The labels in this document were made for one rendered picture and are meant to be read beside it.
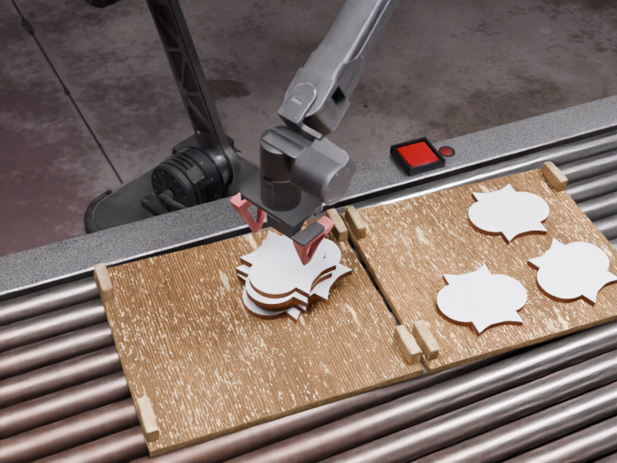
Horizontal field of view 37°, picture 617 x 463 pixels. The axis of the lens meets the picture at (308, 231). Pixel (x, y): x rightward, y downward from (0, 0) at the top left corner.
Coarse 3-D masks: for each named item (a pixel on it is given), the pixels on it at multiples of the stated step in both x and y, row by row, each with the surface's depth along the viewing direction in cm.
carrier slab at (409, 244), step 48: (480, 192) 163; (528, 192) 164; (384, 240) 153; (432, 240) 154; (480, 240) 154; (528, 240) 155; (576, 240) 156; (384, 288) 146; (432, 288) 146; (528, 288) 147; (432, 336) 139; (480, 336) 139; (528, 336) 140
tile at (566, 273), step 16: (544, 256) 151; (560, 256) 151; (576, 256) 151; (592, 256) 151; (544, 272) 148; (560, 272) 148; (576, 272) 148; (592, 272) 149; (608, 272) 149; (544, 288) 146; (560, 288) 146; (576, 288) 146; (592, 288) 146; (592, 304) 145
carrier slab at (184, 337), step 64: (192, 256) 148; (128, 320) 138; (192, 320) 139; (256, 320) 140; (320, 320) 140; (384, 320) 141; (128, 384) 131; (192, 384) 130; (256, 384) 131; (320, 384) 132; (384, 384) 133
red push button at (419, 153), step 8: (416, 144) 173; (424, 144) 173; (400, 152) 171; (408, 152) 171; (416, 152) 172; (424, 152) 172; (432, 152) 172; (408, 160) 170; (416, 160) 170; (424, 160) 170; (432, 160) 170
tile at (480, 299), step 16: (480, 272) 147; (448, 288) 144; (464, 288) 145; (480, 288) 145; (496, 288) 145; (512, 288) 145; (448, 304) 142; (464, 304) 142; (480, 304) 142; (496, 304) 143; (512, 304) 143; (448, 320) 141; (464, 320) 140; (480, 320) 140; (496, 320) 140; (512, 320) 140
